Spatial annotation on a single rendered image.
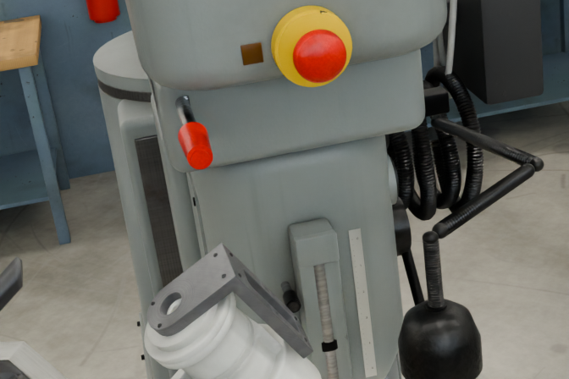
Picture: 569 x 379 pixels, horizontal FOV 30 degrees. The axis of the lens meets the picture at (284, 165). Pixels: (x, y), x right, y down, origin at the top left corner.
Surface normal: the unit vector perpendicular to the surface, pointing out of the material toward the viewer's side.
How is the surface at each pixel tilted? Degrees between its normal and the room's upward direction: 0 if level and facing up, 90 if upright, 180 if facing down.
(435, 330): 37
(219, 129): 90
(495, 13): 90
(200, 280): 32
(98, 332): 0
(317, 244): 90
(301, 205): 90
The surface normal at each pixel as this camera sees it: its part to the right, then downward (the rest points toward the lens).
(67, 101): 0.19, 0.35
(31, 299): -0.13, -0.92
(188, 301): -0.55, -0.62
